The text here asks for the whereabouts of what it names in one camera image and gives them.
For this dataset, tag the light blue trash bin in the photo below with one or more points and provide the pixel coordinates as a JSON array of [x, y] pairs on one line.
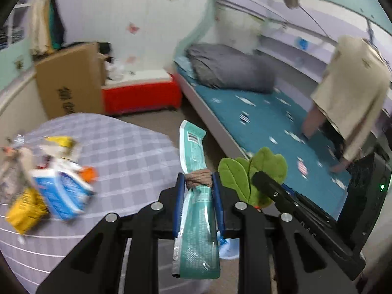
[[231, 251]]

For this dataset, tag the lilac stepped shelf unit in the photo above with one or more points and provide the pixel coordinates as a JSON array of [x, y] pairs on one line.
[[12, 58]]

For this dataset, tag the brown cardboard box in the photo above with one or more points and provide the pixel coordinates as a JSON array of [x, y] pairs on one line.
[[70, 79]]

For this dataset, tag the small blue box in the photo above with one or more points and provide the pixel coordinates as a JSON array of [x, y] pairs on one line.
[[301, 43]]

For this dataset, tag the green hanging garment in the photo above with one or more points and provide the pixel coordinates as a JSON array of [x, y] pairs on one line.
[[55, 33]]

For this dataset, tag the green plush leaf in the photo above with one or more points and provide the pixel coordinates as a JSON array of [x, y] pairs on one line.
[[239, 174]]

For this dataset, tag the white low cabinet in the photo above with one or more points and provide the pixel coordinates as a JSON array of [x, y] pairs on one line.
[[18, 104]]

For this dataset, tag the orange wrapper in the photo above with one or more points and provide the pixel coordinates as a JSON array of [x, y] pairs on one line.
[[88, 174]]

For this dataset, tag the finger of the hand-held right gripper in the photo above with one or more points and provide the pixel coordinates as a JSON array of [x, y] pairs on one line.
[[269, 186]]

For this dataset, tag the teal snack packet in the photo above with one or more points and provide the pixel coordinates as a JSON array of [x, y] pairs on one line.
[[196, 220]]

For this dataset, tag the cream hanging sweater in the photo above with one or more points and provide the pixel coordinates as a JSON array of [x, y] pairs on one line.
[[352, 88]]

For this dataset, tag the lilac wall shelf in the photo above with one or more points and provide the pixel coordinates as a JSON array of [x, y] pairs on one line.
[[284, 53]]

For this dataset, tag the grey duvet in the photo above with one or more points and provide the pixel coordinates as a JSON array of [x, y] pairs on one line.
[[229, 67]]

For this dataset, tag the black hanging jacket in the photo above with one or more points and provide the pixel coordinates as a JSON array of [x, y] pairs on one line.
[[61, 24]]

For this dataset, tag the grey checkered tablecloth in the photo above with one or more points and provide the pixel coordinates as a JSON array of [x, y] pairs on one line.
[[122, 159]]

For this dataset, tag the red covered low bench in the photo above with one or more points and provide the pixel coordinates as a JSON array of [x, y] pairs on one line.
[[141, 95]]

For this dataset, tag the silver wrapper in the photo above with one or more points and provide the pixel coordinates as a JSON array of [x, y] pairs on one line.
[[12, 174]]

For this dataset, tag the pink butterfly sticker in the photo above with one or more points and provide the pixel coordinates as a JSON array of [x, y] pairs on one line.
[[133, 28]]

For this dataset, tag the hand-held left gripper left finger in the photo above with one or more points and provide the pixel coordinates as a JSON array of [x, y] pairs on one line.
[[178, 208]]

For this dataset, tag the teal patterned mattress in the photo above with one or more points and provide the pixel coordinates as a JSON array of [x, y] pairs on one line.
[[260, 122]]

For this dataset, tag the cream hanging jacket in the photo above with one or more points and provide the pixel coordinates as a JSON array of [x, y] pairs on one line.
[[39, 24]]

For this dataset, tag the white plastic bag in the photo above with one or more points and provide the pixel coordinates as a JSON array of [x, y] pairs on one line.
[[116, 71]]

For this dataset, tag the blue plaid pillow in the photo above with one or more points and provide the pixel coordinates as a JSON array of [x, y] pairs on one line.
[[183, 67]]

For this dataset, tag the blue white carton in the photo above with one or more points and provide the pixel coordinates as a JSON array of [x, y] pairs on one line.
[[61, 190]]

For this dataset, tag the grey hanging cloth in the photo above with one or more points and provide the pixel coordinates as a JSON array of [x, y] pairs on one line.
[[290, 0]]

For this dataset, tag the yellow black wrapper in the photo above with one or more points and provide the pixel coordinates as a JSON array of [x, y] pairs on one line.
[[62, 142]]

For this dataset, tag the yellow snack packet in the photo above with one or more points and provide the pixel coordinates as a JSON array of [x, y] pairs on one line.
[[26, 211]]

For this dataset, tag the brown scrap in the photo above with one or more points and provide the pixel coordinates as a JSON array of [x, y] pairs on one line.
[[199, 179]]

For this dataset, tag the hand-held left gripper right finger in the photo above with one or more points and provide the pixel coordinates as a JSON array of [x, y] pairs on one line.
[[220, 208]]

